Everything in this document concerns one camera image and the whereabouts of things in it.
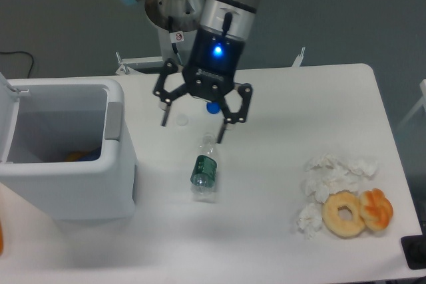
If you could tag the crumpled white tissue bottom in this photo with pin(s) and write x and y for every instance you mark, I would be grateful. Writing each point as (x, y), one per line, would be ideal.
(310, 220)

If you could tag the metal table bracket left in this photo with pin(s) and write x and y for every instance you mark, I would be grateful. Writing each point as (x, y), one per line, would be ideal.
(144, 65)

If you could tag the white trash can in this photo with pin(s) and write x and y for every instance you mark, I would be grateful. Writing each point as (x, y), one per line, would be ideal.
(66, 148)

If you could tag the crumpled white tissue upper right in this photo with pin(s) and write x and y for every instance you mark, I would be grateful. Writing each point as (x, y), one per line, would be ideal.
(363, 167)

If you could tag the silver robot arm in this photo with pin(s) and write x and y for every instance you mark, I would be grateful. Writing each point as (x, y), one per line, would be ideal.
(230, 18)

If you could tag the orange twisted bread roll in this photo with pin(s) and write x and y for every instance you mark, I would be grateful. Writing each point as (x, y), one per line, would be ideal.
(375, 209)

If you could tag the crumpled white tissue middle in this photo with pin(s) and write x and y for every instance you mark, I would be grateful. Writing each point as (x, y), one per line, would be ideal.
(322, 183)

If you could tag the metal table bracket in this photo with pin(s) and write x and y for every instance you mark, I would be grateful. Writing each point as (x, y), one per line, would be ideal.
(299, 58)
(144, 65)

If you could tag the crumpled white tissue upper left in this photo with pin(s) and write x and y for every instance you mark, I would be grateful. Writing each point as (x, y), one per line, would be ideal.
(322, 161)

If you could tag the plain ring donut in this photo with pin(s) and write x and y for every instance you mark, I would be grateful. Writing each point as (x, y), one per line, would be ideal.
(341, 215)

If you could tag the white bottle cap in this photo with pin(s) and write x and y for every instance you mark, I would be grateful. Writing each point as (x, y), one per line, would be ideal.
(182, 120)

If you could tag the metal table bracket right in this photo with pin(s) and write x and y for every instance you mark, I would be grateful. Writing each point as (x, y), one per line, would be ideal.
(299, 58)

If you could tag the clear plastic bottle green label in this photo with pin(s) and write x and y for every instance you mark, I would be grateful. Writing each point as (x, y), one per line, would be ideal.
(205, 171)

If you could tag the orange object at left edge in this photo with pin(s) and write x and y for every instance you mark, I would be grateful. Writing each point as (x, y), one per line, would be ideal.
(1, 240)

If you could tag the blue bottle cap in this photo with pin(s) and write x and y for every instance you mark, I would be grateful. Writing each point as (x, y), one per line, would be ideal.
(213, 107)

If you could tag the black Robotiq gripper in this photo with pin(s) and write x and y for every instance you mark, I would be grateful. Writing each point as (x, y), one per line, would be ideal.
(213, 61)

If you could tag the crumpled white tissue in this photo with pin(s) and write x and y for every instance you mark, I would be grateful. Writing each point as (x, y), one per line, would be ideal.
(363, 167)
(322, 183)
(310, 220)
(322, 161)

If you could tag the white frame at right edge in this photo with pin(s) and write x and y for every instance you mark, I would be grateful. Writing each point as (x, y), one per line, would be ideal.
(420, 104)

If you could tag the black device at edge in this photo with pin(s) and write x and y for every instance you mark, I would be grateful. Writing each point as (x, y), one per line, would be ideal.
(414, 251)

